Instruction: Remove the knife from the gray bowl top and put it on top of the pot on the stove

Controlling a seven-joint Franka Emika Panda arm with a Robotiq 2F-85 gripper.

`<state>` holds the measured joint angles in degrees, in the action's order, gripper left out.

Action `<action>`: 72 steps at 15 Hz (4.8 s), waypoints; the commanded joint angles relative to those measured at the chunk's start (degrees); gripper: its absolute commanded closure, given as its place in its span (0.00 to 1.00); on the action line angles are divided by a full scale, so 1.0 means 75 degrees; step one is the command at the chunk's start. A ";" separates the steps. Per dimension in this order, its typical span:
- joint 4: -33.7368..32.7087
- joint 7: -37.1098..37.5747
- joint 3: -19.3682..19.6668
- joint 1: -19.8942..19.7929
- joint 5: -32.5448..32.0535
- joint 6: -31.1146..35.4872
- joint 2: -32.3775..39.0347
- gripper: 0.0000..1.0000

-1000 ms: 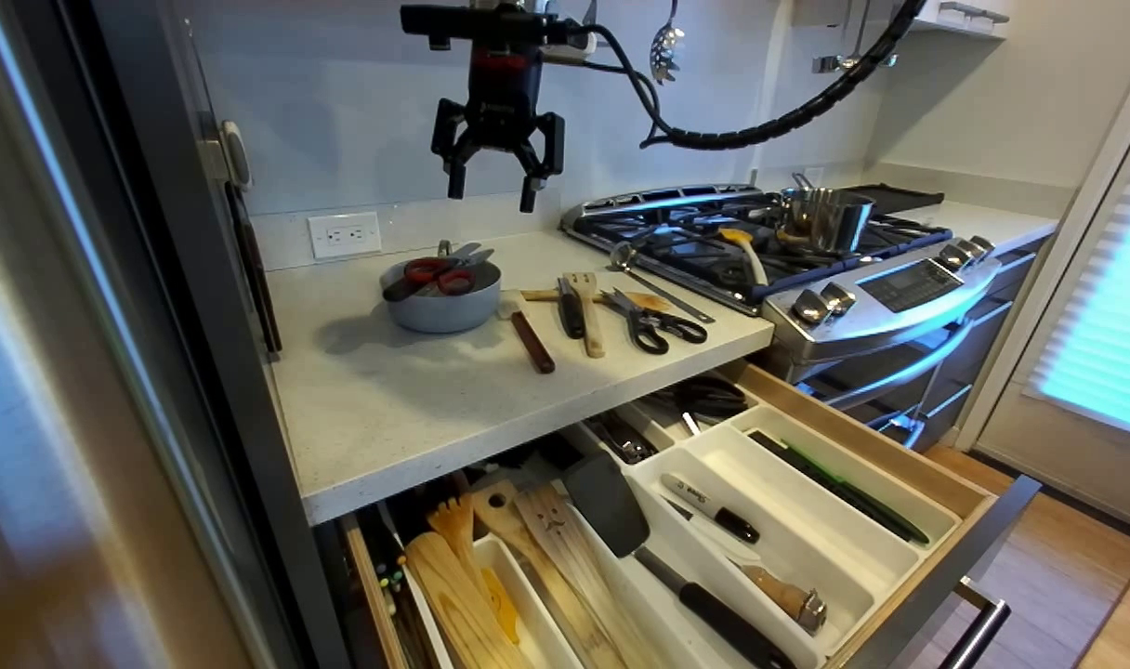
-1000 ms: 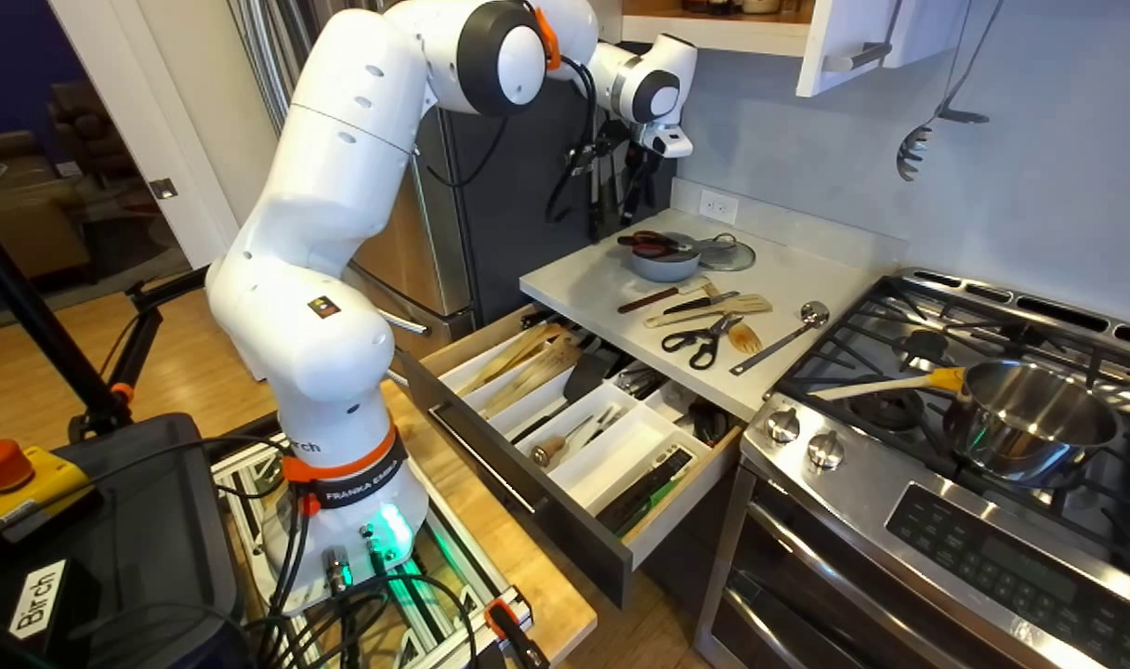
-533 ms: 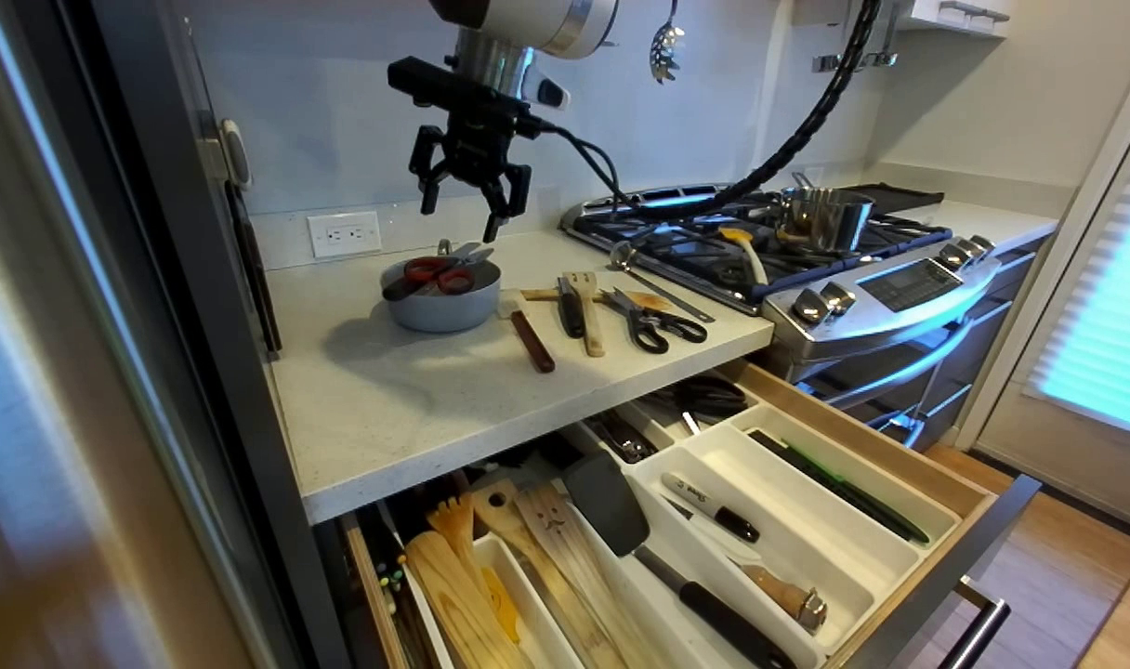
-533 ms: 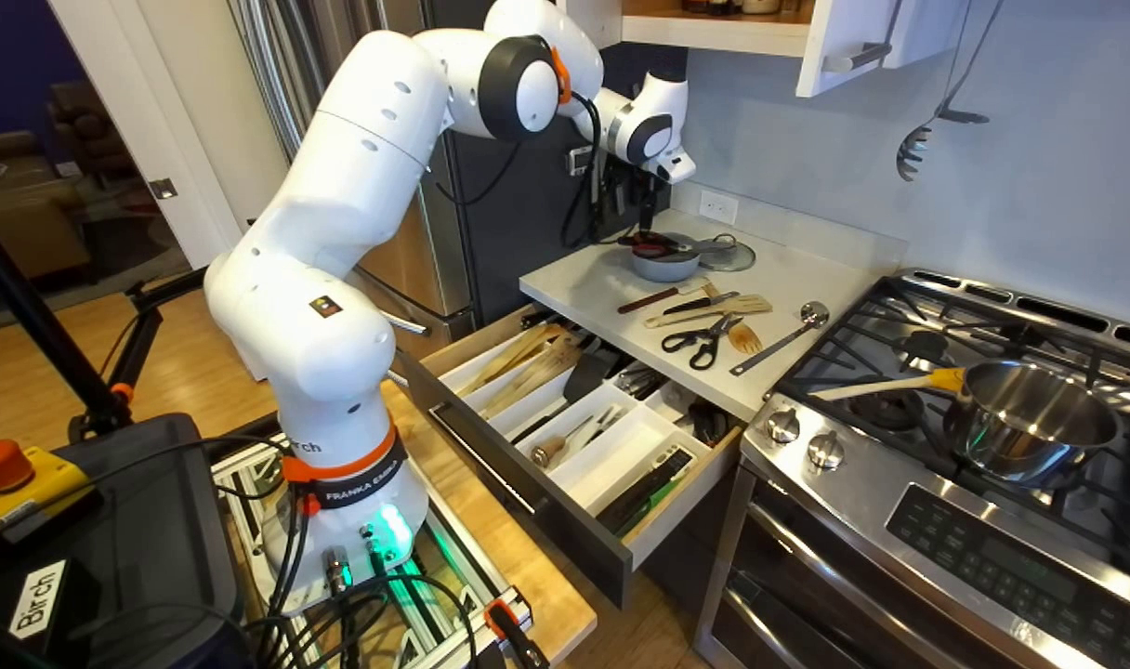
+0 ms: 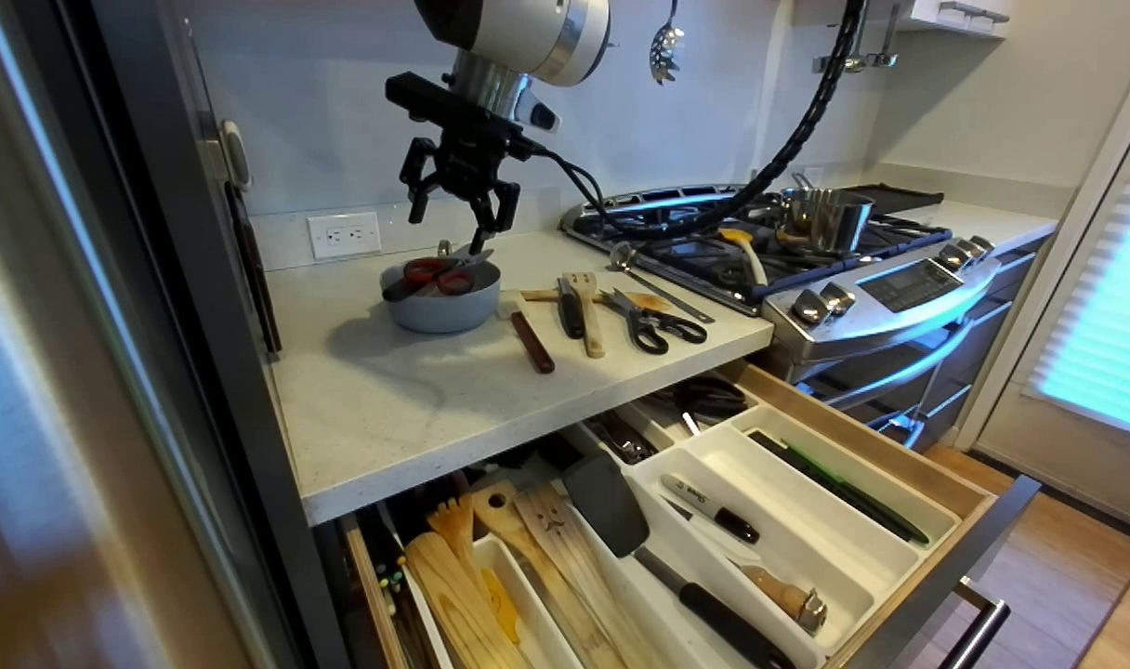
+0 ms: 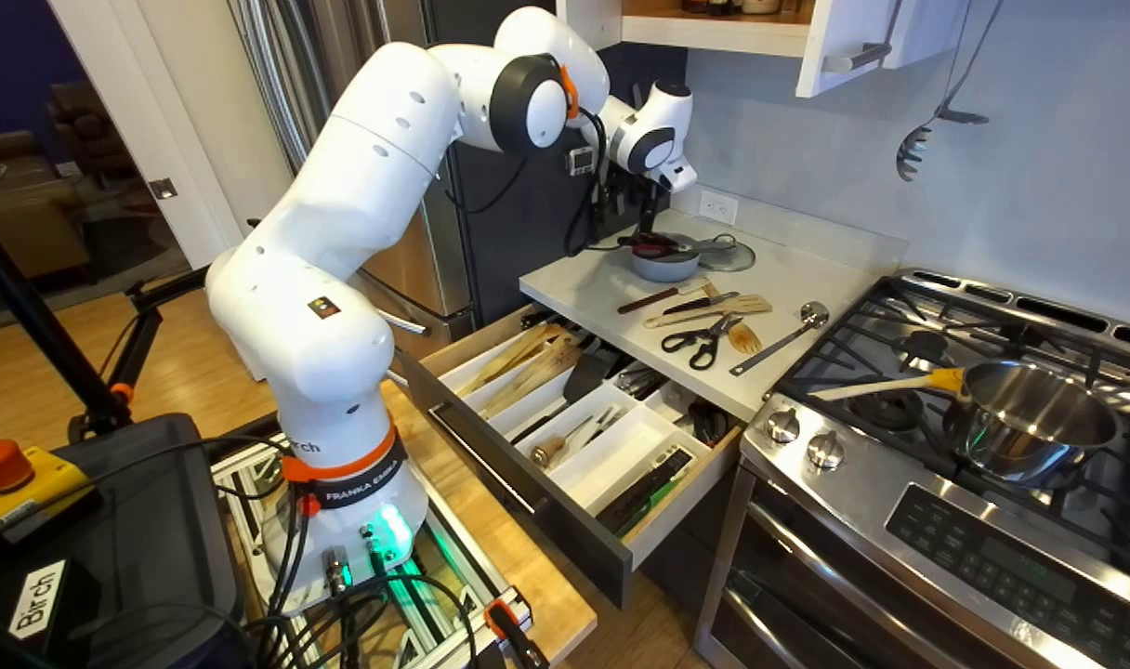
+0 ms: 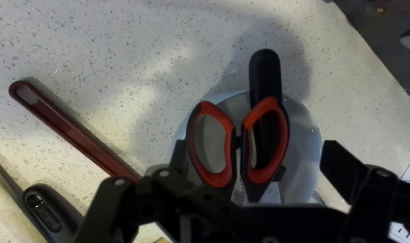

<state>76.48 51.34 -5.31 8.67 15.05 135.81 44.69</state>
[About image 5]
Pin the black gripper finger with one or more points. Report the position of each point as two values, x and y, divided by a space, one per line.
408 180
506 206

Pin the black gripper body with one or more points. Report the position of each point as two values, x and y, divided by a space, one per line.
467 154

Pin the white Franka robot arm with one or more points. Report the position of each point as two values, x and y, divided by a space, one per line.
531 30

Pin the gray bowl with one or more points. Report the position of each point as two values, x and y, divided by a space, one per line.
440 317

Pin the silver stove knob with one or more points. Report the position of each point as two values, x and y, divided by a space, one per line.
980 245
953 259
839 300
811 305

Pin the thin wooden stick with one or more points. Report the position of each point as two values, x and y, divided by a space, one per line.
540 296

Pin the metal ice cream scoop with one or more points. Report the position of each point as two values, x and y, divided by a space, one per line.
621 259

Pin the small wooden scraper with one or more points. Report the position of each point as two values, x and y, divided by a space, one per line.
647 304

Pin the hanging slotted spoon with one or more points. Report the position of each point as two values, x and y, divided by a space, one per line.
668 52

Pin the black kitchen tool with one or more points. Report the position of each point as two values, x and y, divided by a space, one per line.
715 396
621 440

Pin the black nylon turner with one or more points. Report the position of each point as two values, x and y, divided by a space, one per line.
607 504

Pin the slotted wooden spatula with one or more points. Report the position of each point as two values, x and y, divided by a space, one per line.
514 532

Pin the stainless steel refrigerator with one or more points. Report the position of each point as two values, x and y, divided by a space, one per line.
94 374

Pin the white narrow utensil tray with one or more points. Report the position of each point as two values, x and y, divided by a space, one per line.
531 601

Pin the stainless gas range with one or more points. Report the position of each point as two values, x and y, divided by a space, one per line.
911 285

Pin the wooden kitchen drawer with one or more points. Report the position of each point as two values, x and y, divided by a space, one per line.
864 449

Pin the long green and black tool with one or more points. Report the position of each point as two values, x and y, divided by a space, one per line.
839 484

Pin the white compartment cutlery tray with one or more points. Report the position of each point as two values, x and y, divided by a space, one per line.
827 508

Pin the white door with blinds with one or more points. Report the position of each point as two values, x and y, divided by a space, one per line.
1097 335

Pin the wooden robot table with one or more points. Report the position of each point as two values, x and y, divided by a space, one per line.
1128 618

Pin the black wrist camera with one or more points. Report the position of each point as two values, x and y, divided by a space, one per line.
455 102

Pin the white wall outlet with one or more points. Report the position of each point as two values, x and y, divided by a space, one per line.
345 234

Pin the black wall-mounted bar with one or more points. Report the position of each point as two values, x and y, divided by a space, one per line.
255 274

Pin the white wall cabinet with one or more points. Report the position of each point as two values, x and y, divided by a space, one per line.
958 17

